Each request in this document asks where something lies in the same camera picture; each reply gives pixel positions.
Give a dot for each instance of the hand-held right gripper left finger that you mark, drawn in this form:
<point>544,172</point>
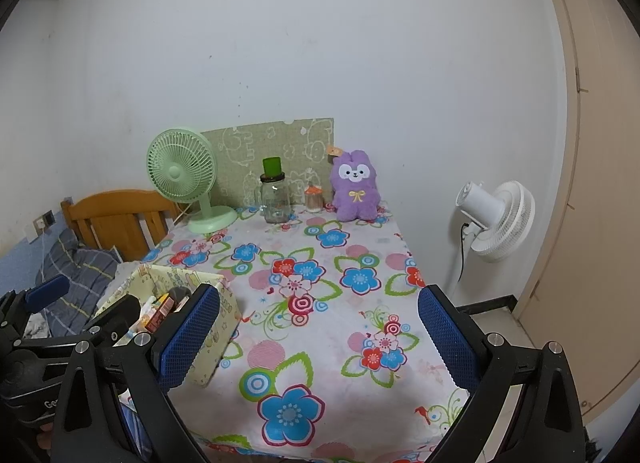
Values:
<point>192,338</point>

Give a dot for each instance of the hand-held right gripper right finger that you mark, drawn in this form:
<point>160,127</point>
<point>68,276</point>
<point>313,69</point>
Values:
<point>445,338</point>

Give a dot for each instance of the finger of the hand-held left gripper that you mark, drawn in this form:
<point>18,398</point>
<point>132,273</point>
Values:
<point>120,310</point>
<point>47,290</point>

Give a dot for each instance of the cream printed fabric storage box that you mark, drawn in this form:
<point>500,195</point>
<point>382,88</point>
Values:
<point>220,323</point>

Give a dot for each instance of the person's left hand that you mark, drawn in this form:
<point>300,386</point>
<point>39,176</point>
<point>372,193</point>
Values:
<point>45,437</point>

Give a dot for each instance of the blue plaid pillow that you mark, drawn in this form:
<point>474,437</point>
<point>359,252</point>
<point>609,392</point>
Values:
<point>85,268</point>

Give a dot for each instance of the black baseboard strip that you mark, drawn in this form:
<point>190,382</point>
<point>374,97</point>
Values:
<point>487,305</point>

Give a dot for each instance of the wooden chair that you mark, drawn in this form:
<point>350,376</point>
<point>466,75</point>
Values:
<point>115,213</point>

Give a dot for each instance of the white standing fan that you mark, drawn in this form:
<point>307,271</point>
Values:
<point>502,223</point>

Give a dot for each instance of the green desk fan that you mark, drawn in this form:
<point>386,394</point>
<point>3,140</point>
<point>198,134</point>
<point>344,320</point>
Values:
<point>177,170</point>

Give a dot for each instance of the glass jar with green lid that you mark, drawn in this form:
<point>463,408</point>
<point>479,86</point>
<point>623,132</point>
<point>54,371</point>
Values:
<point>274,200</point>

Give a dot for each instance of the purple plush toy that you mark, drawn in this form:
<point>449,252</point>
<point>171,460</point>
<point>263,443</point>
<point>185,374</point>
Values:
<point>355,193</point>

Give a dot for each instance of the small cotton swab jar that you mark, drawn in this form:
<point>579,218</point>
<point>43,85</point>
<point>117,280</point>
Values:
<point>314,200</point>

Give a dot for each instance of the beige door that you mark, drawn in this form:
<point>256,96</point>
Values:
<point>600,193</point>

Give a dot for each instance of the green printed board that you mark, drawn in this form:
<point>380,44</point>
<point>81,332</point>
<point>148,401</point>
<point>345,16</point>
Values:
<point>280,140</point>

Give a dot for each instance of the wall socket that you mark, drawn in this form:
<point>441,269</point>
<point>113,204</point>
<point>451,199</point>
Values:
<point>44,222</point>

